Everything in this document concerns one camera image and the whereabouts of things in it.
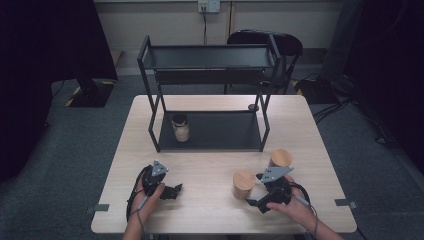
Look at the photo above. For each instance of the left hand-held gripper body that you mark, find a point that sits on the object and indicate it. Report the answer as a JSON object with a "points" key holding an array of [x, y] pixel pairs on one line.
{"points": [[152, 181]]}

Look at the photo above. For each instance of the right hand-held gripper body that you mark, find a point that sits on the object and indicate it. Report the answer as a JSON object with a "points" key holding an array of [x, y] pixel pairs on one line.
{"points": [[276, 190]]}

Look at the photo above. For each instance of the tan-lidded jar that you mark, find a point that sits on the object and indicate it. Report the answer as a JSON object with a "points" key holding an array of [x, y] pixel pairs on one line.
{"points": [[243, 181], [281, 157]]}

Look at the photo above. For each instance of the black metal shelf rack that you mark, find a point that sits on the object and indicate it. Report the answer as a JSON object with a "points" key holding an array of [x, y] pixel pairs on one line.
{"points": [[226, 133]]}

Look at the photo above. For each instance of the person's left hand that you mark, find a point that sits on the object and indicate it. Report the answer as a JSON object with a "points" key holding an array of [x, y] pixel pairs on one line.
{"points": [[148, 206]]}

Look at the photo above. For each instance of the person's right hand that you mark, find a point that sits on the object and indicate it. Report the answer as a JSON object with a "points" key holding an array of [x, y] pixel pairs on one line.
{"points": [[295, 210]]}

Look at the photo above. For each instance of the small dark round knob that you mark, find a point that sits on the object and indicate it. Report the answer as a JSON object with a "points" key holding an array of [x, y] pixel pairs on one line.
{"points": [[253, 107]]}

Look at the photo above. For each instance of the black stand base striped tape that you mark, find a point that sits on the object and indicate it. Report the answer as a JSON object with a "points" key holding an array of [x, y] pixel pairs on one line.
{"points": [[93, 95]]}

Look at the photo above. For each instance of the black chair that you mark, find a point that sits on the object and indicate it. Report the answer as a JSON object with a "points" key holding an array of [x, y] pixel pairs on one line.
{"points": [[290, 43]]}

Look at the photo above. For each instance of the black curtain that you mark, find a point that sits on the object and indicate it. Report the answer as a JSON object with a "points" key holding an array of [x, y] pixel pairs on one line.
{"points": [[33, 66]]}

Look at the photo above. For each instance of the dark curtain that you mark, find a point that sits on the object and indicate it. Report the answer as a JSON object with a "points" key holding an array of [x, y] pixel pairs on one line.
{"points": [[393, 66]]}

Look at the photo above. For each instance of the grey table edge bracket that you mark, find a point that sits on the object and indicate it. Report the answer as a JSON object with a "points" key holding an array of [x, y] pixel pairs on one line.
{"points": [[345, 202], [98, 208]]}

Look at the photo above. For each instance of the black floor base plate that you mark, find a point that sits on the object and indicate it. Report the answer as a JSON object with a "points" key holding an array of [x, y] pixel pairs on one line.
{"points": [[316, 91]]}

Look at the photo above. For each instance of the white wall socket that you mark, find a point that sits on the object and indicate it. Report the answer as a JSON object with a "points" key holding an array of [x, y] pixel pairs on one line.
{"points": [[209, 5]]}

